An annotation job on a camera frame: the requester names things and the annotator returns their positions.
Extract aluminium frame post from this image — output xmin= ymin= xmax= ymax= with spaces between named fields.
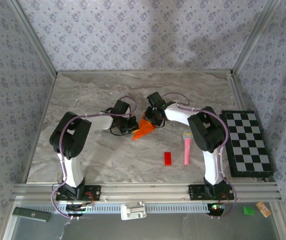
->
xmin=230 ymin=0 xmax=282 ymax=76
xmin=7 ymin=0 xmax=59 ymax=78

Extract small brown paper slip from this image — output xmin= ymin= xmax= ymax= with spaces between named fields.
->
xmin=255 ymin=201 xmax=272 ymax=218

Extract grey slotted cable duct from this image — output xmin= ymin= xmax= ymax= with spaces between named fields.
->
xmin=20 ymin=202 xmax=234 ymax=215

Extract white plastic bracket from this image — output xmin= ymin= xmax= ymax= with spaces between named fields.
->
xmin=120 ymin=201 xmax=148 ymax=221

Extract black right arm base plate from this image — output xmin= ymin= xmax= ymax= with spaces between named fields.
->
xmin=188 ymin=184 xmax=235 ymax=201

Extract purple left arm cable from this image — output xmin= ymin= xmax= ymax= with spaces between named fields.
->
xmin=50 ymin=95 xmax=138 ymax=221

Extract pink marker pen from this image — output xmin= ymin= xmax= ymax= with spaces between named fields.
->
xmin=182 ymin=131 xmax=194 ymax=166

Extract red rectangular block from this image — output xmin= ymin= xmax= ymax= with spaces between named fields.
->
xmin=163 ymin=151 xmax=173 ymax=166

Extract black flat bar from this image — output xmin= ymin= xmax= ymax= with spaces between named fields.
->
xmin=12 ymin=206 xmax=52 ymax=223

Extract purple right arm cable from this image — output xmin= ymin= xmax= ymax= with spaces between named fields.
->
xmin=162 ymin=92 xmax=238 ymax=220

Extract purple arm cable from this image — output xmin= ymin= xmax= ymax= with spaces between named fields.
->
xmin=50 ymin=95 xmax=138 ymax=221
xmin=162 ymin=92 xmax=238 ymax=220

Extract black and white checkerboard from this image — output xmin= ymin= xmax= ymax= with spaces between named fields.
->
xmin=219 ymin=109 xmax=275 ymax=179

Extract aluminium mounting rail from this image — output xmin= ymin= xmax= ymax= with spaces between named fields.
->
xmin=11 ymin=182 xmax=283 ymax=203

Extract green paper note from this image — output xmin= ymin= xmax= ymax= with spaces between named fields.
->
xmin=242 ymin=206 xmax=256 ymax=216

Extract aluminium table edge rail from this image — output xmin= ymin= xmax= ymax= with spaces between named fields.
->
xmin=21 ymin=73 xmax=58 ymax=185
xmin=229 ymin=71 xmax=249 ymax=113

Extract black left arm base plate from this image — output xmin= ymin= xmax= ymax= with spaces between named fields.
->
xmin=55 ymin=184 xmax=102 ymax=202

